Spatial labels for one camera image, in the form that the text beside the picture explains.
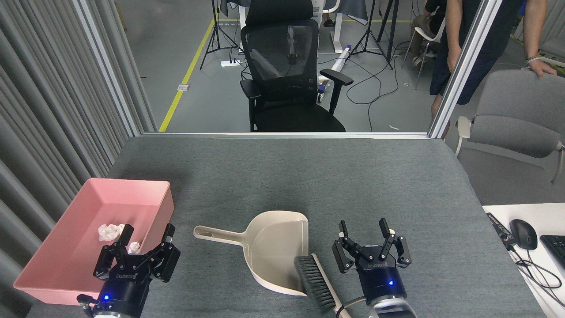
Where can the black handheld controller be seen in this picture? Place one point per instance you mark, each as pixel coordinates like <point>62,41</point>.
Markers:
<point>501,229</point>

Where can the person's left hand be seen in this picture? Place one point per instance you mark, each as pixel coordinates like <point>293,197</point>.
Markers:
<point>542,68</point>

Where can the white paper ball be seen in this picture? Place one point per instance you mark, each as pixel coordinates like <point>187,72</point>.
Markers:
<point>109,232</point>
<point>133,248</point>

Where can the silver frame post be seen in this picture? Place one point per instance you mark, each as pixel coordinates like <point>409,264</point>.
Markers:
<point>465,66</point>
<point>108,66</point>

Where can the metal floor outlet plate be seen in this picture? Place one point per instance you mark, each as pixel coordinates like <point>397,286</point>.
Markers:
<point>183,87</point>

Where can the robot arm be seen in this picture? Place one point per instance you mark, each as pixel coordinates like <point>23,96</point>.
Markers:
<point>86,304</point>
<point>393,310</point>

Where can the black computer mouse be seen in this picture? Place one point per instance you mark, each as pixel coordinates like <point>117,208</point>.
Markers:
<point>524,234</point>

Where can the white power strip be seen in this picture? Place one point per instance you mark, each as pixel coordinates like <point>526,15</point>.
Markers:
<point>230,63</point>

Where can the person's right forearm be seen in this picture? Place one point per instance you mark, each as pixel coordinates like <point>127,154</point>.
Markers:
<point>453,31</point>

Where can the grey pleated curtain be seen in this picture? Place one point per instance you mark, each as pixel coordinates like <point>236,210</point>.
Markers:
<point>44,110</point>
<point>554,22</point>

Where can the beige brush with black bristles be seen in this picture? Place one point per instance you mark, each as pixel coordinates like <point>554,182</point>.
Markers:
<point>315,282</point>

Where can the person's left forearm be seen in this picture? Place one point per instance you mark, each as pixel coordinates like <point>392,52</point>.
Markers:
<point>533,37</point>

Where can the person's right hand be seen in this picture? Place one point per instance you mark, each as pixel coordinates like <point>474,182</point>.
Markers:
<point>451,61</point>

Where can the black mesh office chair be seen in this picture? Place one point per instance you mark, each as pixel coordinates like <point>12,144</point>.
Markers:
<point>282,57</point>

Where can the beige chair armrest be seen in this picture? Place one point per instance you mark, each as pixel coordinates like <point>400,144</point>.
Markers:
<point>554,60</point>

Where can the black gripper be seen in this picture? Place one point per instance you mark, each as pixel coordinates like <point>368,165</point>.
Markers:
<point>126,289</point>
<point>379,278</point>

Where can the grey padded chair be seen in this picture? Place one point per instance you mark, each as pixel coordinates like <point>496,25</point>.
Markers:
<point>521,115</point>

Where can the white side desk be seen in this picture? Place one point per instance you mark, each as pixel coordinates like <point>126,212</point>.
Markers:
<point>547,216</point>

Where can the seated person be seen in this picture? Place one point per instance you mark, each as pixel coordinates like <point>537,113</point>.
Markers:
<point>430,17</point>

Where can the standing person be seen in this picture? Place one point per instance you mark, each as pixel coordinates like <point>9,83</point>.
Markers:
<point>490,57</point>

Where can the white plastic chair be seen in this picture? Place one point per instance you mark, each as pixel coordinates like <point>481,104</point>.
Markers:
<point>430,44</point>

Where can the black keyboard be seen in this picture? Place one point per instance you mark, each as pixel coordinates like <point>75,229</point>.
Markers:
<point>556,249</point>

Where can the silver frame rail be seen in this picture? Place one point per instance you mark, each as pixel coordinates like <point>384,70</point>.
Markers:
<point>287,135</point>

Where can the white and blue tube device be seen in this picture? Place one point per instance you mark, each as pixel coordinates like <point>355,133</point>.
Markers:
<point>342,59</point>

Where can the pink plastic bin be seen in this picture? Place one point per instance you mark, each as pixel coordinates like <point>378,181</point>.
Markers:
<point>75,251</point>

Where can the black tripod stand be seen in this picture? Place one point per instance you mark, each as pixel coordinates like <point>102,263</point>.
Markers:
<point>216,31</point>
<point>390,31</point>

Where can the beige plastic dustpan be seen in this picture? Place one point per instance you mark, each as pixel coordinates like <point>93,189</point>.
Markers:
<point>273,247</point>

